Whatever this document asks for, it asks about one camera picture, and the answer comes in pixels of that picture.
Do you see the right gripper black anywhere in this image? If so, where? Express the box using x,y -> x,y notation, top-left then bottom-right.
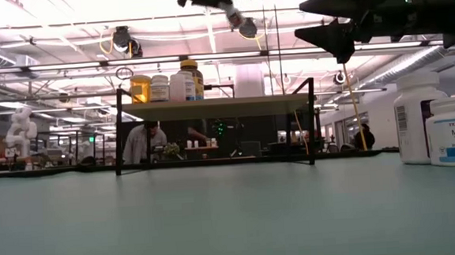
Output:
292,0 -> 446,67

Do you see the green table mat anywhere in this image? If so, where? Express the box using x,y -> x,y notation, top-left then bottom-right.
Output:
0,147 -> 455,255

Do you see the translucent bottle with pink pills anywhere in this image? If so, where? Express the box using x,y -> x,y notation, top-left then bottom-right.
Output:
168,73 -> 188,103

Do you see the green potted plant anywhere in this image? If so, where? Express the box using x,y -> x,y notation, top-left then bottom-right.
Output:
163,141 -> 181,158

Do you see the black ceiling cable reel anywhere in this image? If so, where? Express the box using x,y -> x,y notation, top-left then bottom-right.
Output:
111,25 -> 133,54
239,17 -> 258,39

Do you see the amber pill vial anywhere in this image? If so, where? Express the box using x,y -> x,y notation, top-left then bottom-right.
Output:
129,73 -> 153,105

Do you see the large white barcode bottle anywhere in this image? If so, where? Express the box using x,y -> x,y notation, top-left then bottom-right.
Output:
391,70 -> 452,167

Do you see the yellow fish oil bottle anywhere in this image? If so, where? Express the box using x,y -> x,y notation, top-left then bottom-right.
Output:
179,58 -> 206,102

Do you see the person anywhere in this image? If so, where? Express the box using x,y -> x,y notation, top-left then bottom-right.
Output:
119,120 -> 170,166
352,122 -> 377,152
185,118 -> 209,147

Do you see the white round pillar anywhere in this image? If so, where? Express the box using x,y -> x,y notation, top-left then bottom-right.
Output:
233,64 -> 266,99

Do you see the wooden shelf with black legs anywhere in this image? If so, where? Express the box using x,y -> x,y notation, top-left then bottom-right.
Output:
110,77 -> 320,178

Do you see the yellow hanging cable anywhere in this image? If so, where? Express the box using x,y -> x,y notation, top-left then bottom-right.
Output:
340,62 -> 368,152

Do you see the black hanging cable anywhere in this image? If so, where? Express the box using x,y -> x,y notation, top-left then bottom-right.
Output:
271,0 -> 285,96
260,0 -> 272,96

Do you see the round ceiling cable reel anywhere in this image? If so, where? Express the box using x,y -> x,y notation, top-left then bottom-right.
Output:
333,70 -> 348,86

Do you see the black table frame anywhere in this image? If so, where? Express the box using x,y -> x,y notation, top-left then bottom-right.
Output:
0,144 -> 403,181

